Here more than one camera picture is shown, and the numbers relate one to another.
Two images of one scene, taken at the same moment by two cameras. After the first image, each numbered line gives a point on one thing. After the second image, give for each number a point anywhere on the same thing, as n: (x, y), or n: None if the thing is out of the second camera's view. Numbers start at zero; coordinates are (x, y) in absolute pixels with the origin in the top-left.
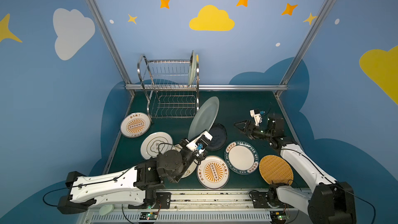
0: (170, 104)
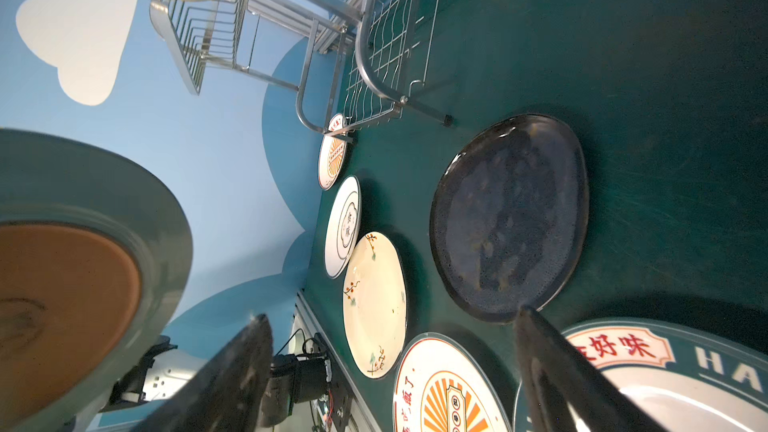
0: (353, 32)
